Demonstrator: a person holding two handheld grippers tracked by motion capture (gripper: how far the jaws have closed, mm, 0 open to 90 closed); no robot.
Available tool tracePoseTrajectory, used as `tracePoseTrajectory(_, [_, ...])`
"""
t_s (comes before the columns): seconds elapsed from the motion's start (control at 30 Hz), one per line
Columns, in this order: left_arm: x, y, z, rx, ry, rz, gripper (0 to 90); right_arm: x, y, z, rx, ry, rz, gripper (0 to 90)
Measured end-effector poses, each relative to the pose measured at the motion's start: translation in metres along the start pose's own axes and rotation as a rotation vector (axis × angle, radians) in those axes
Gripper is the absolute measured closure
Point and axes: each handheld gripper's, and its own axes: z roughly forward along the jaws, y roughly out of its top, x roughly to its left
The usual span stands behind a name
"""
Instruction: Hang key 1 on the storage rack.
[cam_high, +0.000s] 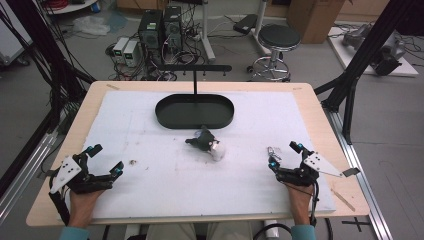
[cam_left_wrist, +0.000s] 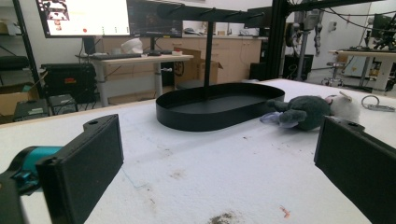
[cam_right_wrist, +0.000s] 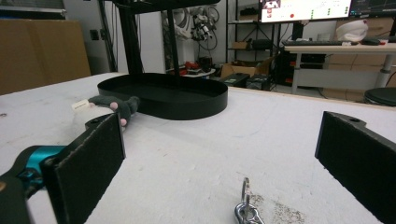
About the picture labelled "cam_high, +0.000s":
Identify left hand-held gripper black cable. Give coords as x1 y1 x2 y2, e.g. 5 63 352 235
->
48 190 72 227

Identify clear plastic bag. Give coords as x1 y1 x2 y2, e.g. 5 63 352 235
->
72 15 111 37

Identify aluminium rail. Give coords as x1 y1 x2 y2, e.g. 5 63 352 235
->
0 129 60 223
322 107 395 240

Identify white desk leg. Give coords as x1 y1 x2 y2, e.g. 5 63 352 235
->
250 0 272 57
199 0 217 64

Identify white board with grey equipment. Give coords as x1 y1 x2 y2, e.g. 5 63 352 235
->
327 22 420 78

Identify white power supply unit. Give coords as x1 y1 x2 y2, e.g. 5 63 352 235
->
112 36 130 65
122 39 140 68

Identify black floor cable loop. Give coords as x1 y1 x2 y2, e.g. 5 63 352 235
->
252 222 294 240

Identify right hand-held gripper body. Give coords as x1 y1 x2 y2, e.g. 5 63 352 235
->
275 151 344 188

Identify right hand-held gripper black cable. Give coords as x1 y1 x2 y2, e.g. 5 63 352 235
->
309 180 322 228

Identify white round table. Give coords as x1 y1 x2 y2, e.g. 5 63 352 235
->
42 0 100 16

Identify brown cardboard box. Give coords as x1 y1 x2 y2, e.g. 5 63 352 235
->
286 0 347 45

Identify person's legs in beige trousers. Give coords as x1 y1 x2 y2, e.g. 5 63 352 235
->
145 220 255 240

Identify black metal frame strut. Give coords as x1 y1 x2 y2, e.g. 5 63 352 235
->
0 0 98 198
314 0 424 145

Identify hand-held gripper black cable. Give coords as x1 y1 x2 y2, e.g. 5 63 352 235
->
309 180 322 228
48 190 72 227

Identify person's right hand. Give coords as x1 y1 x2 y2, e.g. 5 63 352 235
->
285 183 317 227

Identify person's left hand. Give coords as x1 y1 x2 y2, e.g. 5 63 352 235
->
67 189 105 229

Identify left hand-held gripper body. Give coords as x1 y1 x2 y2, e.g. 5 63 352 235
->
49 153 116 195

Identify black flat pedal box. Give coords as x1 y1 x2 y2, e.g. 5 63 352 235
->
232 13 259 36

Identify white foam mat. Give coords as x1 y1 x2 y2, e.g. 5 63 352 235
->
61 90 337 220

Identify black round stool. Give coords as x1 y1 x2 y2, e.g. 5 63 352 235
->
247 23 302 83

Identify dark plush toy keychain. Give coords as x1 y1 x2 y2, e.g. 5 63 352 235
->
185 125 227 163

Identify thin wooden stick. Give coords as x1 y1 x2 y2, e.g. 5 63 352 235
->
330 187 357 213

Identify black computer tower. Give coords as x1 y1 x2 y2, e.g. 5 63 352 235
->
162 5 184 52
137 9 165 52

